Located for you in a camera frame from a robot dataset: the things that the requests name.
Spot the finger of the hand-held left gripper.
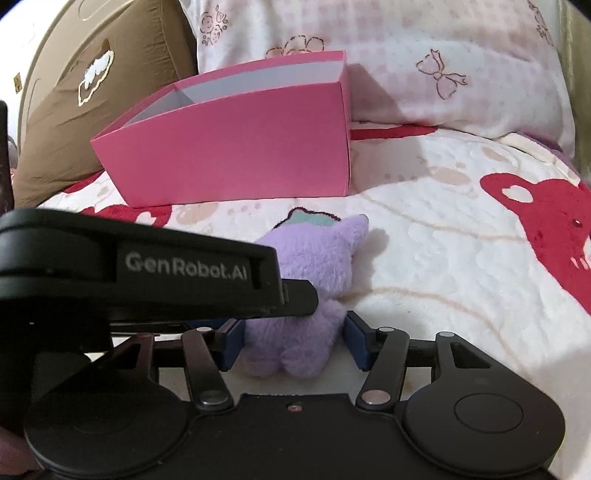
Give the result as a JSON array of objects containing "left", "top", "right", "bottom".
[{"left": 279, "top": 278, "right": 320, "bottom": 320}]

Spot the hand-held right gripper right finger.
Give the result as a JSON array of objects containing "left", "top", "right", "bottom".
[{"left": 345, "top": 310, "right": 497, "bottom": 411}]

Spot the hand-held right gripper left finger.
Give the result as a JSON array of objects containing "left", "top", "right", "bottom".
[{"left": 85, "top": 318, "right": 245, "bottom": 413}]

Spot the purple plush toy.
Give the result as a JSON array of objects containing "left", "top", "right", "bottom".
[{"left": 242, "top": 213, "right": 370, "bottom": 380}]

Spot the pink cardboard box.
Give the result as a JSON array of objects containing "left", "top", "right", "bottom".
[{"left": 90, "top": 50, "right": 354, "bottom": 209}]

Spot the printed bear blanket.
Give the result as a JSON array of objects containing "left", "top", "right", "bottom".
[{"left": 37, "top": 122, "right": 591, "bottom": 402}]

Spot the brown pillow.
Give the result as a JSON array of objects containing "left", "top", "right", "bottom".
[{"left": 13, "top": 0, "right": 199, "bottom": 208}]

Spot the lilac bed sheet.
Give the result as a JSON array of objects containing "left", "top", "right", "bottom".
[{"left": 517, "top": 131, "right": 578, "bottom": 167}]

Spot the pink checked pillow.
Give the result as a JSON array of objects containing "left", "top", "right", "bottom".
[{"left": 178, "top": 0, "right": 578, "bottom": 153}]

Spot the cream satin curtain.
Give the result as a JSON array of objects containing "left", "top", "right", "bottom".
[{"left": 561, "top": 0, "right": 591, "bottom": 185}]

